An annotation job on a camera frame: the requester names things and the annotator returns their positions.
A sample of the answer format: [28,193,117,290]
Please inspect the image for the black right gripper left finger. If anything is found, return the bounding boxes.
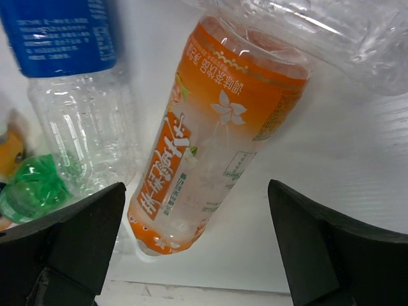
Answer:
[1,182,126,305]

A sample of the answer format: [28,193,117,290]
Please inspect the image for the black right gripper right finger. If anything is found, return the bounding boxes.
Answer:
[268,180,407,305]

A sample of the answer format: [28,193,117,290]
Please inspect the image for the blue label clear bottle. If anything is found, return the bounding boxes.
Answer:
[1,1,136,194]

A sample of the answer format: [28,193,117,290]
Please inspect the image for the orange label tea bottle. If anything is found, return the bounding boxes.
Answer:
[127,13,312,258]

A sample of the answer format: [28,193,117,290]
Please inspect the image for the green plastic bottle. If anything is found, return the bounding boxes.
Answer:
[1,154,73,224]

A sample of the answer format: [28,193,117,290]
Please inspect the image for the orange bottle dark label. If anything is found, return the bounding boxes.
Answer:
[0,108,26,182]

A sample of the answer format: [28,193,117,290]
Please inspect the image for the large clear ribbed bottle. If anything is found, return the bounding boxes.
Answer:
[203,0,408,96]

